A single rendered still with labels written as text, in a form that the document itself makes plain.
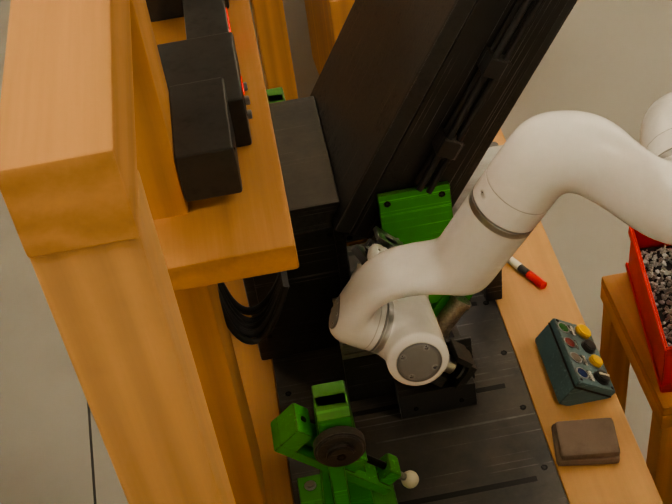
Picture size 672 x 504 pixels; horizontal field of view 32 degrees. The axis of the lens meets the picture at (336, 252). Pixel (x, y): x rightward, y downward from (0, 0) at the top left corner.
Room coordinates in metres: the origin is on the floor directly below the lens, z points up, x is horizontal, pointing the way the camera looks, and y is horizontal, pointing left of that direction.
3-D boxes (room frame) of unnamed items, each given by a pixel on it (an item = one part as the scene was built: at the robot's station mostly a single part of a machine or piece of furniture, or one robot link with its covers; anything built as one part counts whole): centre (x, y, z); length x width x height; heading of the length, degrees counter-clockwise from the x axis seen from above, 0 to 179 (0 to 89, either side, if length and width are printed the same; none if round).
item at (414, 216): (1.37, -0.13, 1.17); 0.13 x 0.12 x 0.20; 3
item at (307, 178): (1.54, 0.08, 1.07); 0.30 x 0.18 x 0.34; 3
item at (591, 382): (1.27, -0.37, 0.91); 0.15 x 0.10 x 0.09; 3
